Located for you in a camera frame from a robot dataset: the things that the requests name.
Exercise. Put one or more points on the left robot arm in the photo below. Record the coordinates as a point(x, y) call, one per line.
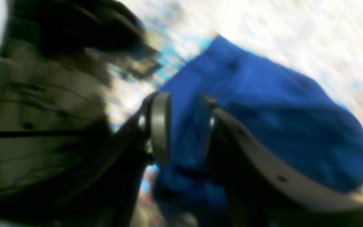
point(86, 34)

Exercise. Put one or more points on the patterned tile tablecloth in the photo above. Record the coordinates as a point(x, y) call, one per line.
point(320, 38)

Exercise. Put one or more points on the blue long-sleeve shirt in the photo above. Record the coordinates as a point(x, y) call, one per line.
point(288, 112)

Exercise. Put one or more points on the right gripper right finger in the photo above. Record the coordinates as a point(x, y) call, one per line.
point(262, 190)

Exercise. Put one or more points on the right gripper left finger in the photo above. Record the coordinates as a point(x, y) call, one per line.
point(102, 189)

